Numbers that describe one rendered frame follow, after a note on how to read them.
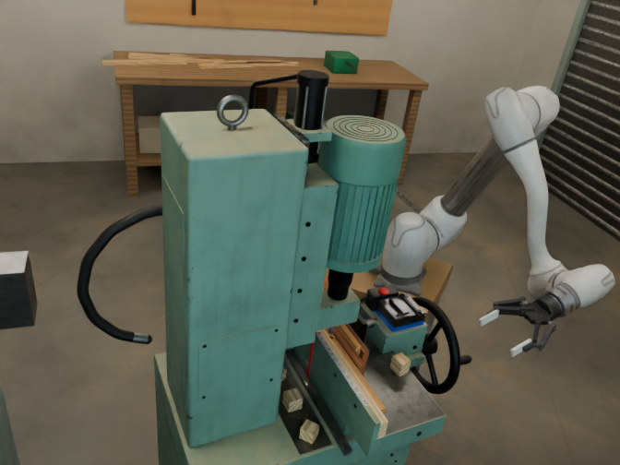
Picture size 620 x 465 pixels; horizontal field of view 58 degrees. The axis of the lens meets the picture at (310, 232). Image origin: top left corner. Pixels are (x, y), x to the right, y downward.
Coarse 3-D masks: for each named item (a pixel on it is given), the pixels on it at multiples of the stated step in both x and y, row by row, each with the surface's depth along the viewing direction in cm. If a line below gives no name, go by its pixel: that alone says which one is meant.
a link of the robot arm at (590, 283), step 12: (600, 264) 168; (564, 276) 170; (576, 276) 165; (588, 276) 164; (600, 276) 164; (612, 276) 166; (576, 288) 163; (588, 288) 162; (600, 288) 163; (612, 288) 166; (588, 300) 163
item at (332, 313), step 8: (328, 296) 136; (352, 296) 138; (320, 304) 133; (328, 304) 134; (336, 304) 134; (344, 304) 135; (352, 304) 136; (320, 312) 132; (328, 312) 134; (336, 312) 135; (344, 312) 136; (352, 312) 138; (320, 320) 134; (328, 320) 135; (336, 320) 136; (344, 320) 138; (352, 320) 139; (320, 328) 136
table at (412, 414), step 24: (312, 360) 145; (384, 360) 144; (384, 384) 136; (408, 384) 137; (336, 408) 136; (408, 408) 131; (432, 408) 131; (360, 432) 126; (408, 432) 126; (432, 432) 131
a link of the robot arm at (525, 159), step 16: (528, 144) 162; (512, 160) 166; (528, 160) 163; (528, 176) 165; (544, 176) 165; (528, 192) 168; (544, 192) 166; (528, 208) 171; (544, 208) 169; (528, 224) 175; (544, 224) 173; (528, 240) 179; (544, 240) 178; (544, 256) 179; (544, 272) 177; (528, 288) 188; (544, 288) 177
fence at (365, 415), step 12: (324, 348) 137; (324, 360) 138; (336, 372) 133; (336, 384) 134; (348, 384) 128; (348, 396) 129; (360, 408) 124; (360, 420) 125; (372, 420) 120; (372, 432) 120
